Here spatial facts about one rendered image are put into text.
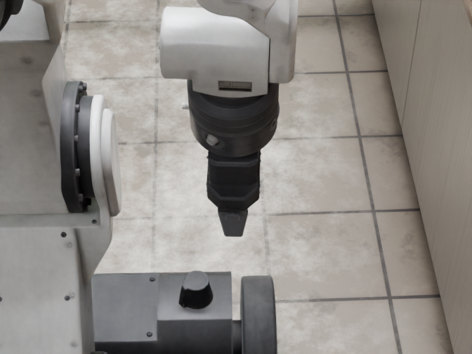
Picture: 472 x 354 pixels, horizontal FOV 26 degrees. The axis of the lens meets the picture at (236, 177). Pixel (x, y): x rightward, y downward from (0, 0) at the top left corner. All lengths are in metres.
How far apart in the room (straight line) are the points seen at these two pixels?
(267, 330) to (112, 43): 0.98
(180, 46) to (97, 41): 1.36
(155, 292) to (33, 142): 0.54
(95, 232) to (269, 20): 0.40
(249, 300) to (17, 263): 0.43
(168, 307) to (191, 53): 0.63
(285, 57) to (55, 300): 0.44
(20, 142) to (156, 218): 0.86
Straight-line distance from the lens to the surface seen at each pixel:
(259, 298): 1.49
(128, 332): 1.47
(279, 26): 0.86
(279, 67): 0.90
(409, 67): 1.82
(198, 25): 0.91
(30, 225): 1.16
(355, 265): 1.79
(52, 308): 1.18
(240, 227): 1.10
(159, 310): 1.46
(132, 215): 1.87
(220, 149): 1.00
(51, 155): 1.03
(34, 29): 0.91
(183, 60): 0.91
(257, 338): 1.46
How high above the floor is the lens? 1.37
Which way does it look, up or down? 45 degrees down
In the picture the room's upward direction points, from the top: straight up
